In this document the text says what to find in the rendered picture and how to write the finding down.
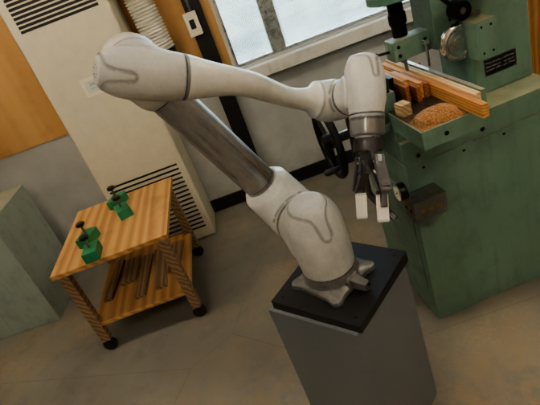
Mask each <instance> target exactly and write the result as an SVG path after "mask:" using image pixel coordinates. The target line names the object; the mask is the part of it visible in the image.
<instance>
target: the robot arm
mask: <svg viewBox="0 0 540 405"><path fill-rule="evenodd" d="M92 75H93V79H94V83H95V84H96V86H97V87H98V88H99V89H100V90H101V91H103V92H106V93H108V94H109V95H112V96H115V97H118V98H121V99H126V100H130V101H132V102H133V103H134V104H136V105H137V106H138V107H140V108H142V109H144V110H145V111H150V112H155V113H156V114H157V115H159V117H160V118H161V119H163V120H164V121H165V122H166V123H167V124H168V125H170V126H171V127H172V128H173V129H174V130H175V131H177V132H178V133H179V134H180V135H181V136H182V137H184V138H185V139H186V140H187V141H188V142H189V143H191V144H192V146H193V147H195V148H196V149H197V150H198V151H199V152H200V153H201V154H202V155H204V156H205V157H206V158H207V159H208V160H209V161H211V162H212V163H213V164H214V165H215V166H216V167H218V168H219V169H220V170H221V171H222V172H223V173H225V174H226V175H227V176H228V177H229V178H230V179H231V180H232V181H233V182H234V183H235V184H236V185H238V186H239V187H240V188H241V189H242V190H244V191H245V192H246V202H247V205H248V206H249V207H250V208H251V209H252V210H253V211H254V212H255V213H256V214H257V215H258V216H259V217H260V218H261V219H262V220H263V221H264V222H265V223H266V224H267V225H269V226H270V228H271V229H273V230H274V232H275V233H277V234H278V236H280V237H281V238H282V239H283V240H284V242H285V243H286V245H287V246H288V248H289V250H290V252H291V253H292V254H293V256H294V257H295V258H296V260H297V263H298V264H299V266H300V267H301V270H302V272H303V273H302V274H301V275H300V276H299V277H297V278H296V279H295V280H294V281H293V282H292V287H293V289H295V290H301V291H304V292H306V293H308V294H311V295H313V296H315V297H318V298H320V299H322V300H323V301H327V302H328V303H330V304H331V305H332V306H333V307H334V308H338V307H341V306H342V305H343V303H344V300H345V299H346V298H347V296H348V295H349V294H350V293H351V292H352V291H353V290H354V289H357V290H362V291H368V290H369V289H370V286H371V284H370V282H369V281H368V280H367V279H366V278H364V277H365V276H366V275H367V274H368V273H369V272H371V271H373V270H374V262H373V261H371V260H362V259H359V258H357V257H355V256H354V252H353V247H352V243H351V240H350V235H349V232H348V230H347V227H346V223H345V221H344V219H343V217H342V213H341V212H340V210H339V208H338V206H337V205H336V204H335V203H334V202H333V201H332V200H331V199H330V198H329V197H327V196H326V195H324V194H322V193H320V192H316V191H309V190H307V189H306V188H305V187H304V186H303V185H302V184H301V183H300V182H298V181H297V180H296V179H295V178H294V177H293V176H292V175H291V174H290V173H289V172H287V171H286V170H285V169H283V168H282V167H279V166H269V167H268V166H267V165H266V164H265V163H264V162H263V161H262V160H261V159H260V158H259V157H258V156H257V155H256V154H255V153H254V152H253V151H252V150H251V149H250V148H249V147H248V146H246V145H245V144H244V143H243V142H242V141H241V140H240V139H239V138H238V137H237V136H236V135H235V134H234V133H233V132H232V131H231V130H230V129H229V128H228V127H227V126H226V125H225V124H224V123H223V122H222V121H221V120H220V119H219V118H218V117H217V116H216V115H215V114H214V113H213V112H212V111H211V110H210V109H209V108H208V107H207V106H206V105H204V104H203V103H202V102H201V101H200V100H199V99H202V98H208V97H216V96H244V97H248V98H252V99H256V100H261V101H264V102H268V103H271V104H277V105H279V106H283V107H287V108H294V109H300V110H303V111H306V112H307V114H308V116H309V117H311V118H314V119H316V120H318V121H323V122H332V121H339V120H342V119H345V118H347V117H349V121H350V136H351V137H355V139H354V140H353V142H354V152H355V153H360V157H356V158H355V159H354V164H355V167H354V179H353V185H352V191H353V192H354V193H355V200H356V215H357V219H367V218H368V216H367V201H366V184H367V181H368V178H369V175H370V176H371V177H372V180H373V182H374V185H375V188H376V193H375V194H376V210H377V222H378V223H382V222H389V221H390V218H389V202H388V194H389V191H392V186H391V180H390V178H389V174H388V171H387V166H386V163H385V155H384V153H381V154H378V152H381V151H383V138H382V137H380V135H383V134H385V133H386V130H385V114H384V110H385V104H386V101H387V85H386V77H385V72H384V68H383V64H382V61H381V59H380V57H379V56H378V55H376V54H374V53H371V52H362V53H358V54H355V55H351V56H350V57H349V58H348V60H347V63H346V67H345V70H344V76H343V77H342V78H341V79H339V80H335V79H331V80H319V81H313V82H312V83H311V84H310V85H309V86H308V87H307V88H292V87H289V86H286V85H284V84H281V83H279V82H277V81H275V80H272V79H270V78H268V77H267V76H263V75H261V74H259V73H257V72H253V71H250V70H247V69H243V68H240V67H233V66H230V65H226V64H222V63H216V62H213V61H210V60H207V59H202V58H199V57H196V56H193V55H189V54H184V53H180V52H176V51H169V50H166V49H163V48H162V47H159V46H157V45H155V44H154V43H153V42H152V41H151V40H150V39H148V38H146V37H145V36H144V35H140V34H138V33H133V32H123V33H120V34H117V35H114V36H113V37H112V38H111V39H109V40H108V41H107V43H106V44H105V45H104V47H103V49H102V51H99V52H98V53H97V55H96V56H95V57H94V59H93V62H92Z"/></svg>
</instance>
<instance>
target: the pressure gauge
mask: <svg viewBox="0 0 540 405"><path fill-rule="evenodd" d="M392 189H393V192H394V194H395V197H396V198H397V199H398V201H399V202H402V201H403V200H405V203H409V202H408V201H409V200H410V199H409V193H408V190H407V187H406V186H405V184H404V183H403V182H398V183H396V184H394V185H393V186H392ZM396 193H398V194H396Z"/></svg>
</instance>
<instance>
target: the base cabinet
mask: <svg viewBox="0 0 540 405"><path fill-rule="evenodd" d="M381 153H384V155H385V163H386V166H387V171H388V174H389V178H390V180H391V186H393V185H394V184H396V183H398V182H403V183H404V184H405V186H406V187H407V190H408V192H411V191H413V190H416V189H418V188H420V187H422V186H426V185H427V184H430V183H432V182H434V183H435V184H436V185H438V186H439V187H441V188H442V189H443V190H445V191H446V195H447V200H448V209H449V211H447V212H444V213H443V214H441V215H437V216H436V217H433V218H431V219H428V220H426V221H423V222H422V223H418V224H416V223H415V222H414V221H413V220H412V219H411V218H410V217H409V216H408V215H407V214H406V211H405V206H404V203H403V201H402V202H399V201H398V199H397V198H396V197H395V194H394V192H393V189H392V191H389V194H388V202H389V208H390V209H391V210H392V211H393V212H394V213H396V214H397V215H398V216H399V218H398V219H397V220H396V221H394V222H393V221H392V220H391V219H390V221H389V222H382V227H383V230H384V234H385V236H386V240H387V246H388V248H393V249H398V250H402V251H406V252H407V258H408V262H407V263H406V268H407V274H408V277H409V281H410V284H411V286H412V287H413V288H414V289H415V291H416V292H417V293H418V294H419V295H420V296H421V297H422V298H423V300H424V301H425V302H426V304H427V305H428V306H429V307H430V309H431V310H432V311H433V312H434V314H435V315H436V316H437V317H438V318H439V319H440V318H442V317H445V316H447V315H449V314H451V313H454V312H456V311H458V310H461V309H463V308H466V307H468V306H470V305H473V304H475V303H477V302H479V301H483V300H484V299H486V298H489V297H491V296H494V295H496V294H498V293H501V292H503V291H505V290H507V289H509V288H512V287H514V286H516V285H519V284H521V283H524V282H526V281H528V280H531V279H533V278H535V277H537V276H540V113H537V114H535V115H533V116H531V117H527V118H526V119H523V120H521V121H518V122H516V123H513V124H511V125H508V126H506V127H504V128H502V129H499V130H497V131H494V132H492V133H489V134H487V135H484V136H483V137H479V138H477V139H475V140H473V141H470V142H468V143H465V144H463V145H460V146H458V147H456V148H454V149H450V150H449V151H446V152H444V153H441V154H439V155H436V156H435V157H431V158H429V159H427V160H425V161H422V162H419V163H417V164H415V165H413V166H409V167H407V168H406V167H404V166H403V165H402V164H400V163H399V162H397V161H396V160H395V159H394V158H393V157H392V156H390V155H389V154H388V153H386V152H385V151H384V150H383V151H381V152H378V154H381Z"/></svg>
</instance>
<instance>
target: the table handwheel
mask: <svg viewBox="0 0 540 405"><path fill-rule="evenodd" d="M312 122H313V128H314V132H315V134H316V137H317V141H318V143H319V146H320V147H321V151H322V153H323V154H324V157H325V160H326V161H327V162H328V164H329V167H330V168H333V167H336V166H338V164H337V160H336V158H335V153H334V150H333V149H336V151H337V155H338V159H339V162H340V167H341V170H340V171H338V172H337V173H335V175H336V176H337V177H339V178H341V179H344V178H346V177H347V175H348V173H349V167H348V161H347V156H346V152H345V149H344V146H343V144H342V142H343V141H345V140H348V139H349V134H348V130H347V129H345V130H343V131H341V132H338V130H337V128H336V126H335V124H334V122H333V121H332V122H324V123H325V125H326V127H327V129H328V130H329V133H327V132H326V131H325V128H324V126H323V125H322V123H321V122H320V121H318V120H316V119H314V118H312Z"/></svg>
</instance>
